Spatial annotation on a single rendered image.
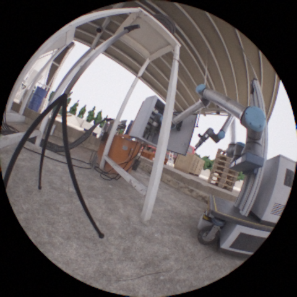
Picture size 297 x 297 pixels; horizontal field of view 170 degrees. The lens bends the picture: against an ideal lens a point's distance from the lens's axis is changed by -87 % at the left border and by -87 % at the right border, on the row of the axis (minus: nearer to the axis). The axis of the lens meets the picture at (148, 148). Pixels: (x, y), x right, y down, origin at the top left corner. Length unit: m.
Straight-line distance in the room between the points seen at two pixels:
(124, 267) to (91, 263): 0.15
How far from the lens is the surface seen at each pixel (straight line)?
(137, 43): 2.43
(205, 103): 1.14
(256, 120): 0.70
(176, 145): 1.32
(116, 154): 1.61
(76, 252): 0.57
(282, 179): 1.01
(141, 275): 0.58
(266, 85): 5.80
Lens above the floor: 0.51
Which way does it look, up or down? 3 degrees up
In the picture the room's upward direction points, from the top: 21 degrees clockwise
